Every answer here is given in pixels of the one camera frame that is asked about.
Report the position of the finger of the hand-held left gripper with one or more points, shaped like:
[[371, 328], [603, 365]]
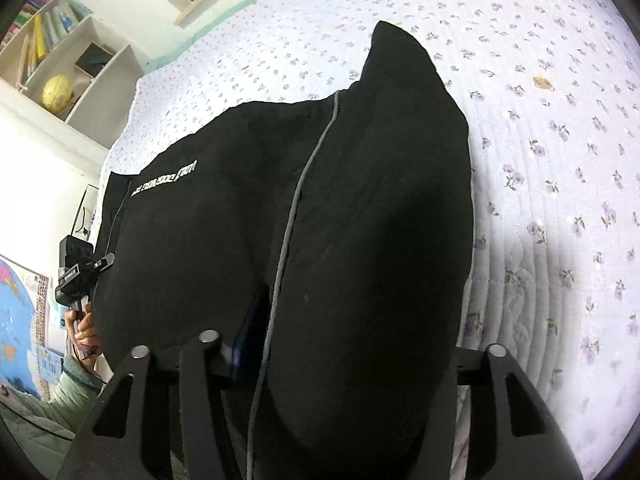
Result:
[[104, 262]]

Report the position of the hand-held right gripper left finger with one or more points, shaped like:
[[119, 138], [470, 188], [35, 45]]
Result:
[[247, 340]]

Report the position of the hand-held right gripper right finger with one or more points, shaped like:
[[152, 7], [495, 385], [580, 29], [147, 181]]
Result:
[[475, 370]]

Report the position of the black hooded jacket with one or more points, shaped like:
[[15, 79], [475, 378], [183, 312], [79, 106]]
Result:
[[360, 240]]

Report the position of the person's left forearm green sleeve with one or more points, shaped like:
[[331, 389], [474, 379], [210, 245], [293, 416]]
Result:
[[55, 410]]

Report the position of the person's left hand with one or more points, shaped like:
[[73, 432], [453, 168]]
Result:
[[85, 332]]

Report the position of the blue world map poster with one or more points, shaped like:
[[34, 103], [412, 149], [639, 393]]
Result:
[[20, 330]]

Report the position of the white bookshelf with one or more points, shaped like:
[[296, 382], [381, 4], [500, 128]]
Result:
[[107, 95]]

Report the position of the yellow globe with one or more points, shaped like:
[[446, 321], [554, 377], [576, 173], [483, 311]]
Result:
[[58, 94]]

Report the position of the black box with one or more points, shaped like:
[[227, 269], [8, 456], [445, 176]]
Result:
[[95, 60]]

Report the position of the row of colourful books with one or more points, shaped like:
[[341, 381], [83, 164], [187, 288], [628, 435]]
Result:
[[47, 30]]

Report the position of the bed with floral quilt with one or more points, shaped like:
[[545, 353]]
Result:
[[540, 110]]

